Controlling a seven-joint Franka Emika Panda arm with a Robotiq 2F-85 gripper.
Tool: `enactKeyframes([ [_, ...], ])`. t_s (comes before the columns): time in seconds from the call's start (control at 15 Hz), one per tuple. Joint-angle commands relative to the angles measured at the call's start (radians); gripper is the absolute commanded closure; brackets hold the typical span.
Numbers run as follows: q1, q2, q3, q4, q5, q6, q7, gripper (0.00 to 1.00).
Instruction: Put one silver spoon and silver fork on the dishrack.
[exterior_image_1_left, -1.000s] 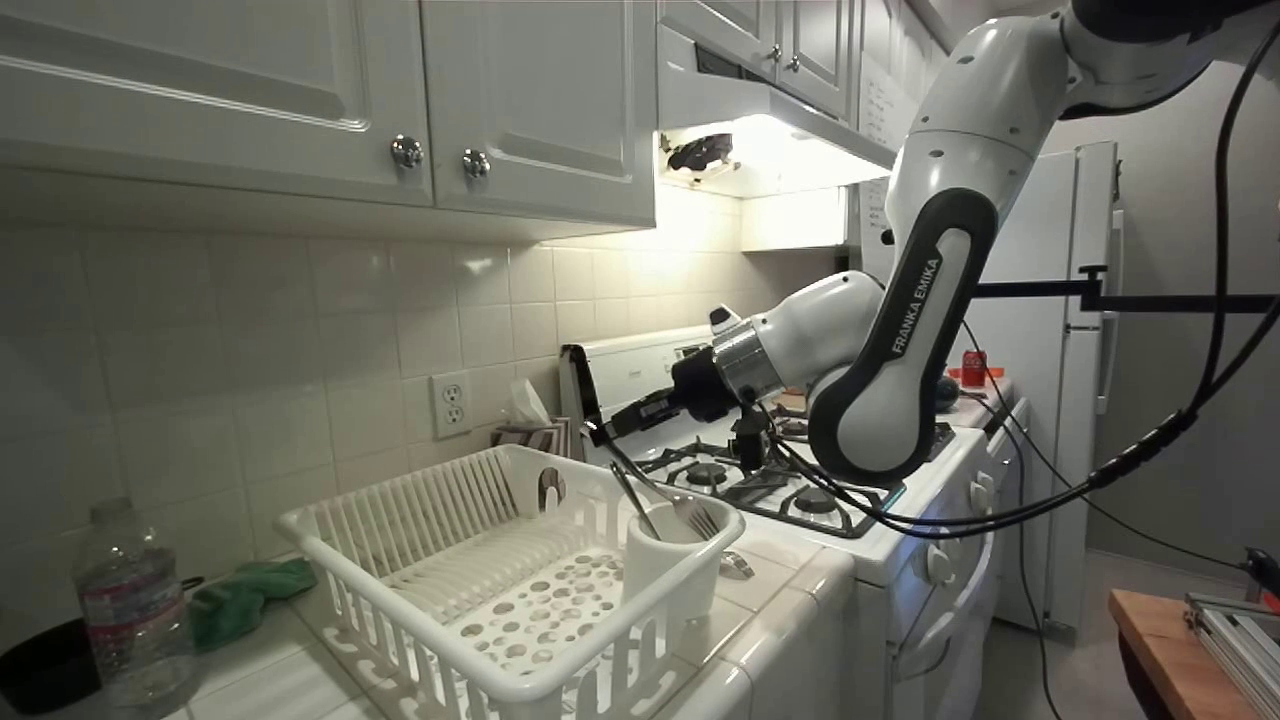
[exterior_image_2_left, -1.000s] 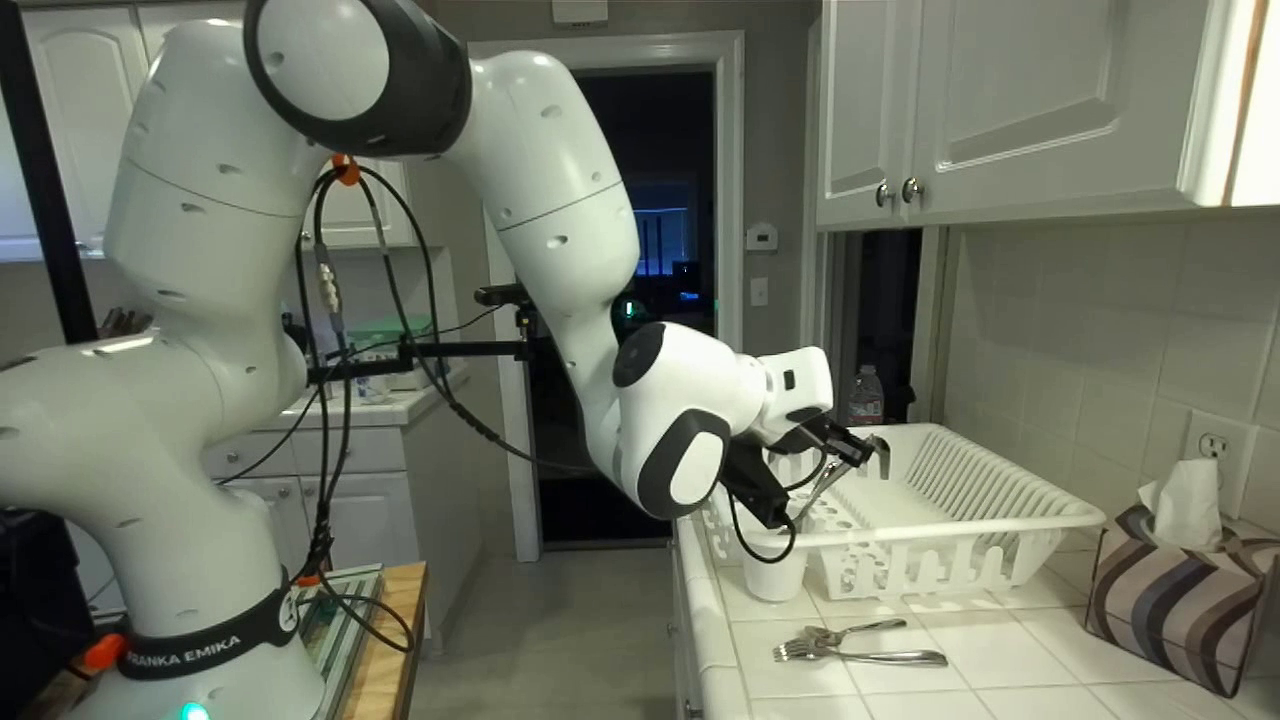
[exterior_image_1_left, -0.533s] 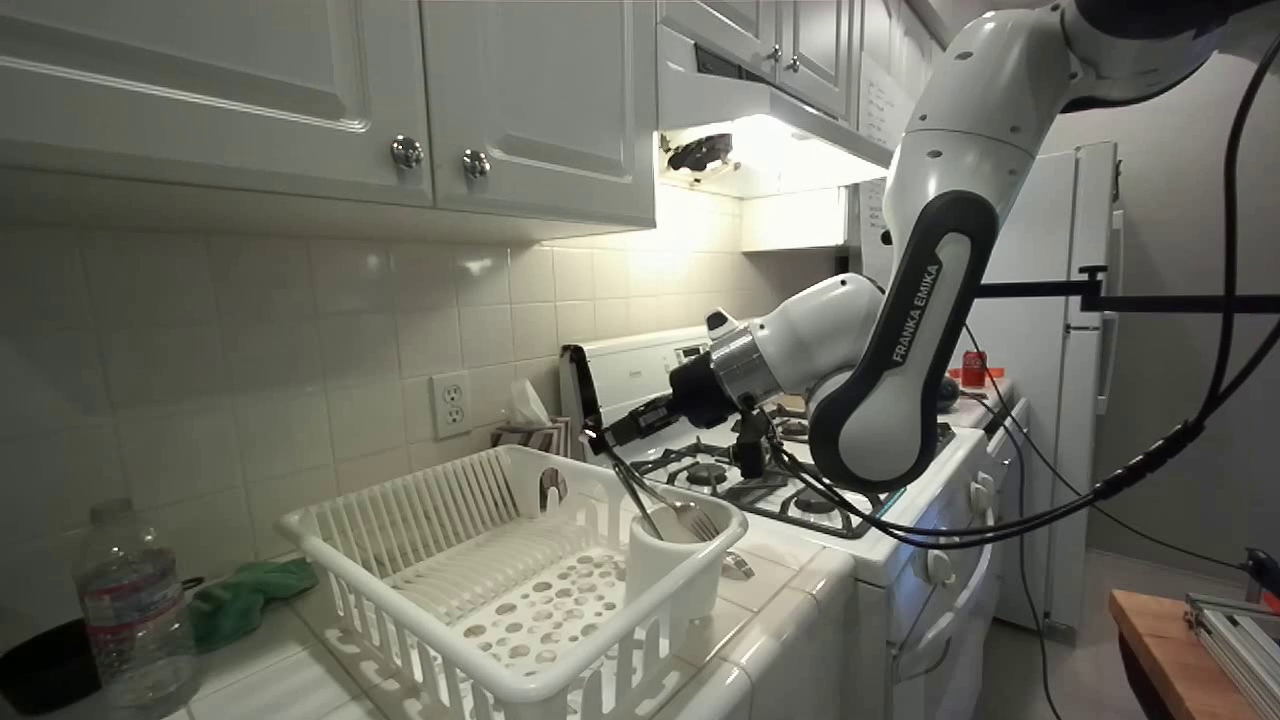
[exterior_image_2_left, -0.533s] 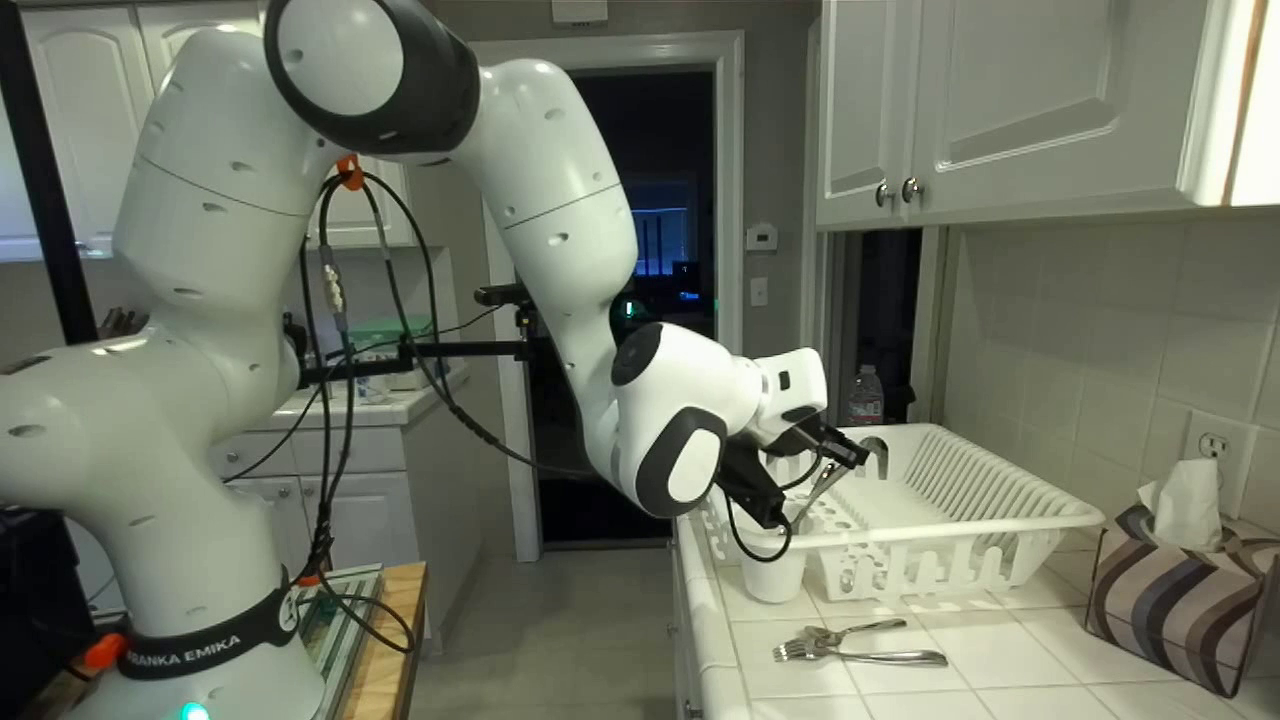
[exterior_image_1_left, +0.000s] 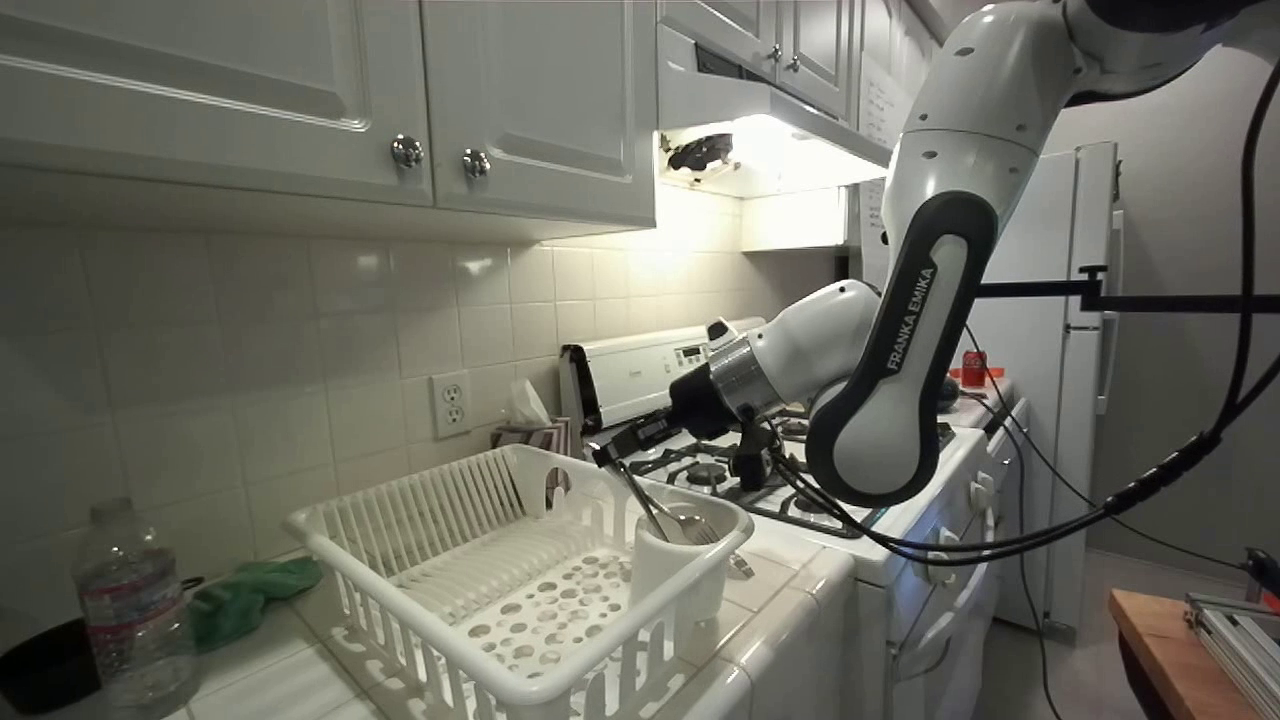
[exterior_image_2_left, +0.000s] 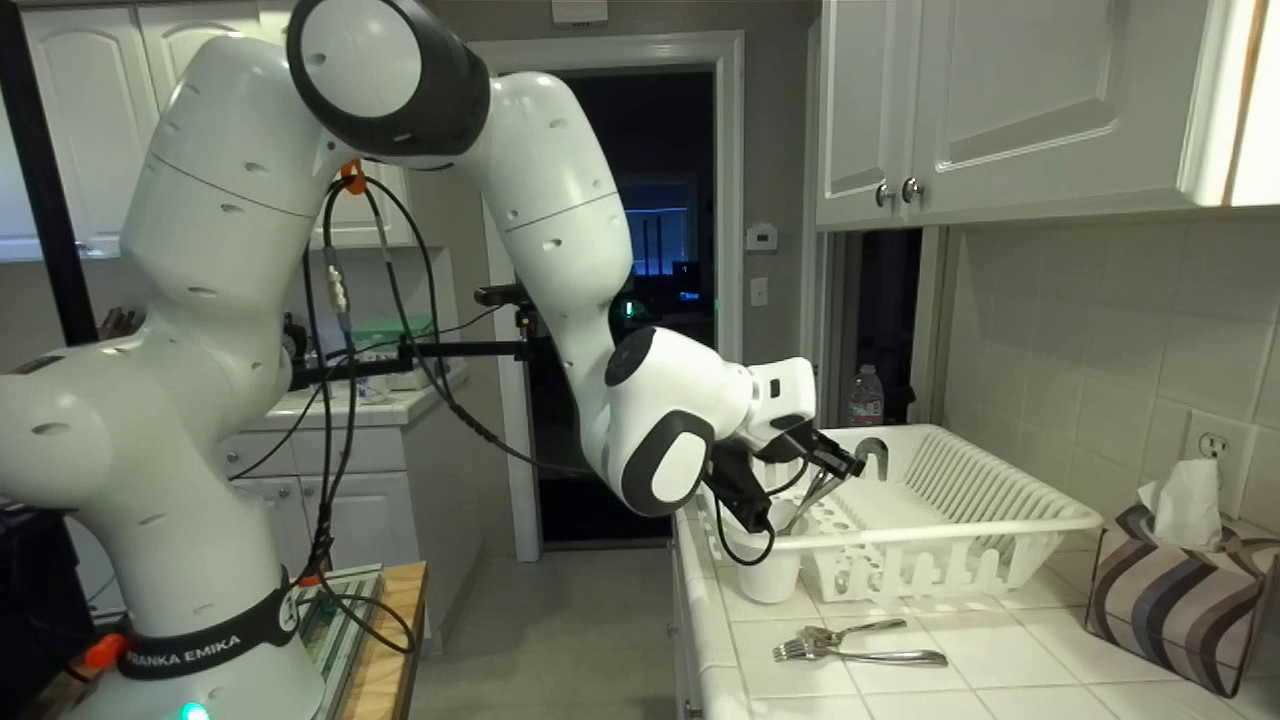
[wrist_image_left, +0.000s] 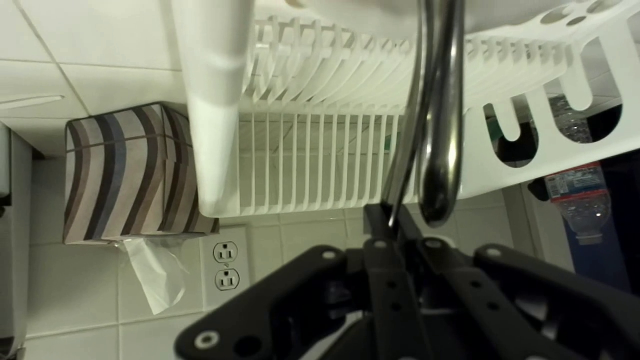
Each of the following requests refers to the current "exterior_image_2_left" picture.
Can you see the white wall thermostat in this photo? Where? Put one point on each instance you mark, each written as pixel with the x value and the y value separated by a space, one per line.
pixel 761 237

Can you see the white utensil cup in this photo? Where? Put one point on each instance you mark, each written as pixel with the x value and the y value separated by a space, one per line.
pixel 772 574

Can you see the white plastic dish rack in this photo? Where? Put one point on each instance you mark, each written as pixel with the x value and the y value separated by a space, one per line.
pixel 960 515

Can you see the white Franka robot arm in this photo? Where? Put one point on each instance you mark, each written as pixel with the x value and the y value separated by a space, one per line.
pixel 201 267

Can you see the black equipment case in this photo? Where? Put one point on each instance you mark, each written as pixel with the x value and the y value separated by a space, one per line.
pixel 32 600

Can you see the clear plastic water bottle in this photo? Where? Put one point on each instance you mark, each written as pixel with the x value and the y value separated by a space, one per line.
pixel 864 398

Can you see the white upper cabinet door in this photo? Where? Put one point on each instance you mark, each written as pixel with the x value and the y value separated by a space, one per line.
pixel 862 95
pixel 1054 81

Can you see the striped tissue box cover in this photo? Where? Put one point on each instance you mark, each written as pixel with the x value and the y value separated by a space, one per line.
pixel 1173 600

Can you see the black stereo camera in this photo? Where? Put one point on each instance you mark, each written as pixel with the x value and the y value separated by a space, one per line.
pixel 511 302

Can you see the black slanted pole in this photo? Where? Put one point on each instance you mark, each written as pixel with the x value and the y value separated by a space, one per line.
pixel 55 203

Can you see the white background base cabinet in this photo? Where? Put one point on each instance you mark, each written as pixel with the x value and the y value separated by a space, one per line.
pixel 400 492

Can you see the grey metal base plate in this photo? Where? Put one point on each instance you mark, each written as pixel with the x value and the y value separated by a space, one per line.
pixel 341 622

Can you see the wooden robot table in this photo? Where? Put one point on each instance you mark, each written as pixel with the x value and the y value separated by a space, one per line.
pixel 392 653

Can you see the white light switch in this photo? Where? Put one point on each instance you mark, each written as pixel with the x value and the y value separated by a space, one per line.
pixel 758 295

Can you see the silver fork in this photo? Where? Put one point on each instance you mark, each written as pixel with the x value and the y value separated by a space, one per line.
pixel 905 658

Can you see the silver cabinet knob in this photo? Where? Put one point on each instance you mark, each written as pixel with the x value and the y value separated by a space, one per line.
pixel 915 188
pixel 885 192

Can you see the white wall outlet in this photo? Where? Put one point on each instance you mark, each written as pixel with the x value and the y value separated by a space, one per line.
pixel 1219 444

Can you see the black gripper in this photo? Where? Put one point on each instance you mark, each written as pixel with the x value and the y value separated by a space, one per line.
pixel 797 436

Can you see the white door frame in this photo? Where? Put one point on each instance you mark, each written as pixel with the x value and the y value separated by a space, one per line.
pixel 725 160

